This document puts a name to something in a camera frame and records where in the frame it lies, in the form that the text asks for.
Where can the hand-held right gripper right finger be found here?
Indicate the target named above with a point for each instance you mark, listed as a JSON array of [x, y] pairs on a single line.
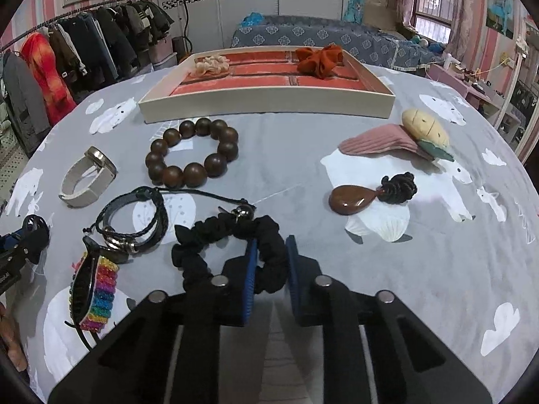
[[296, 282]]

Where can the row of hanging clothes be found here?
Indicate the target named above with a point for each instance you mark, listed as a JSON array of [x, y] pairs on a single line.
[[84, 46]]

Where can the person's left hand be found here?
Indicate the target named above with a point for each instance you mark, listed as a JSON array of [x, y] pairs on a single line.
[[9, 336]]

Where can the black scrunchie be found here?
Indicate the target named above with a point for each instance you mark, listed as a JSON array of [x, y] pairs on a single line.
[[269, 232]]

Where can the bed with blue cover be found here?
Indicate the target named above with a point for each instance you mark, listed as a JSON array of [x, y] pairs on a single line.
[[337, 38]]

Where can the metal clothes rack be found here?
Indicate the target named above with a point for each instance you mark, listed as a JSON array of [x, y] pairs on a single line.
[[63, 16]]

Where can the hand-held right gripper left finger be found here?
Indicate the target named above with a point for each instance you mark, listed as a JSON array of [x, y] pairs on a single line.
[[251, 280]]

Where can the white framed mirror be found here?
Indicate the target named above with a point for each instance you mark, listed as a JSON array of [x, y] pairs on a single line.
[[520, 105]]

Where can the white sliding door wardrobe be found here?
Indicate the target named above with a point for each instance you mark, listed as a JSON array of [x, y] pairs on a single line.
[[252, 8]]

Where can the pink side table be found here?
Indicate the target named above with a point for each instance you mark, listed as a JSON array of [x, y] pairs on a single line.
[[459, 82]]

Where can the beige jewelry tray red lining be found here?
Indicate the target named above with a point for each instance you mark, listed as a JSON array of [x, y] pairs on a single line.
[[269, 108]]

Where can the beige watch band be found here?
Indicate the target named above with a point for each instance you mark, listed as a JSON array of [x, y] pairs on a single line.
[[73, 190]]

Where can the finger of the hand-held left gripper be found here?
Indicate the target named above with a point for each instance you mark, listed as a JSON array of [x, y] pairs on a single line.
[[37, 237]]

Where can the beige scrunchie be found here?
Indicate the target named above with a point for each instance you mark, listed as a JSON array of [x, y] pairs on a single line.
[[210, 66]]

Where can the wall poster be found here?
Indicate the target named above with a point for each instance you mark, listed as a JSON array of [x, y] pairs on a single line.
[[500, 8]]

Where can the window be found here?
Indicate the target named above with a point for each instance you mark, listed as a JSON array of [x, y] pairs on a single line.
[[436, 4]]

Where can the stacked storage boxes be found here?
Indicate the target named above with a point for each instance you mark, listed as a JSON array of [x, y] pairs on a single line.
[[162, 52]]

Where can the pink ribbed hair clip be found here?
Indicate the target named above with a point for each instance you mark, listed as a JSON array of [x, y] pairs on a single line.
[[379, 143]]

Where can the black garment steamer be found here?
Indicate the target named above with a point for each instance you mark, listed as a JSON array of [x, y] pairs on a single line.
[[182, 17]]

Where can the corn plush hair clip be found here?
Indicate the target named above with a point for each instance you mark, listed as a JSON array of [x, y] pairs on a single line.
[[423, 126]]

